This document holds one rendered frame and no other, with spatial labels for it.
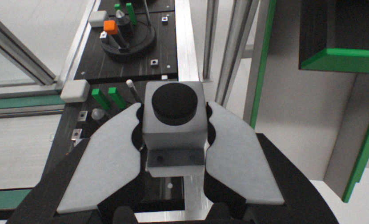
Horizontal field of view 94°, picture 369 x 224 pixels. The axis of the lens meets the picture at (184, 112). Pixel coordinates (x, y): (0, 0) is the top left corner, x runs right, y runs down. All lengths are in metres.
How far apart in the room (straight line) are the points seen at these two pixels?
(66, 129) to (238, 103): 0.40
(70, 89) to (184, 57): 0.26
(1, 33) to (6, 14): 0.71
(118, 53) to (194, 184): 0.33
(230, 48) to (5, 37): 0.39
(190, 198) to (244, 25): 0.25
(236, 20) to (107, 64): 0.34
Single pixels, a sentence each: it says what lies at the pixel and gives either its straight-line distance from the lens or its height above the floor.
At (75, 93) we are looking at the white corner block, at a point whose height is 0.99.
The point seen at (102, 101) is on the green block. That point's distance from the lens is 0.33.
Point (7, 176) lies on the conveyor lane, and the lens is 0.52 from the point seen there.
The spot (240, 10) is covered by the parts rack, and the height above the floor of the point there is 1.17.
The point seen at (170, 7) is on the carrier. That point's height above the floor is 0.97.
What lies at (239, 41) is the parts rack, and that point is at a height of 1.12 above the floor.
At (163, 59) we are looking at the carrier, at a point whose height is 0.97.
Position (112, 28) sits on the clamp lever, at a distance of 0.38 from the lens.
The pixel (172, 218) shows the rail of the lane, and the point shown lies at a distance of 0.31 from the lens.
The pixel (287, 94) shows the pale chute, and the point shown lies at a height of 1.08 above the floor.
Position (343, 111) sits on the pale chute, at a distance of 0.30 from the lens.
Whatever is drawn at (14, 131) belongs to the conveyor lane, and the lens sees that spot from 0.56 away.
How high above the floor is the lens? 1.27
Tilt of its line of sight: 61 degrees down
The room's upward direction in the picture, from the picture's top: 5 degrees counter-clockwise
